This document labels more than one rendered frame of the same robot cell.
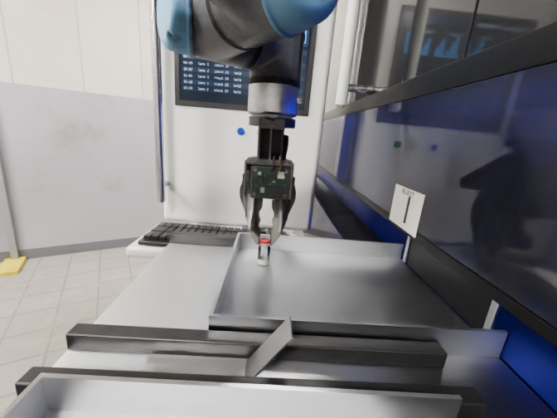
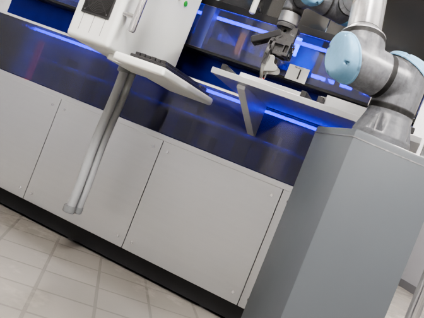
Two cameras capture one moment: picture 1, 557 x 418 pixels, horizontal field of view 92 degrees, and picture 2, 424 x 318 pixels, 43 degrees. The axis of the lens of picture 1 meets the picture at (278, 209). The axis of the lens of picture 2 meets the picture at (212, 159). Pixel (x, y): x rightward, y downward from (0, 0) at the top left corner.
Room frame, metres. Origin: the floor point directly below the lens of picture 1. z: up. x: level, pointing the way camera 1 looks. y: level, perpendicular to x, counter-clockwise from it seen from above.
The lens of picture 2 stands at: (-0.21, 1.84, 0.63)
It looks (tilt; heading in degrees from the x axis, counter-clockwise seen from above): 1 degrees down; 292
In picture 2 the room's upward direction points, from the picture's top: 22 degrees clockwise
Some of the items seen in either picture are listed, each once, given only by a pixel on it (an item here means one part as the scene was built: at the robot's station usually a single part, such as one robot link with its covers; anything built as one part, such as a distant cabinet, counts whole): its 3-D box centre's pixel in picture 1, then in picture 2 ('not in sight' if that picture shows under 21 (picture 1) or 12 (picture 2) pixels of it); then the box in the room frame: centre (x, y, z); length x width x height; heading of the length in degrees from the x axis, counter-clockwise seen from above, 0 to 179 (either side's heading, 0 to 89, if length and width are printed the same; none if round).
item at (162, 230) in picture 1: (220, 236); (173, 74); (0.72, 0.16, 0.82); 0.40 x 0.14 x 0.02; 91
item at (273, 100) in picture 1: (275, 104); (289, 20); (0.43, 0.02, 1.15); 0.08 x 0.08 x 0.05
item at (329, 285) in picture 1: (334, 278); (281, 98); (0.39, -0.10, 0.90); 0.34 x 0.26 x 0.04; 92
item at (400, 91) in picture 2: not in sight; (399, 82); (-0.05, 0.43, 0.96); 0.13 x 0.12 x 0.14; 38
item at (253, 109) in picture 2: not in sight; (247, 112); (0.47, -0.01, 0.79); 0.34 x 0.03 x 0.13; 92
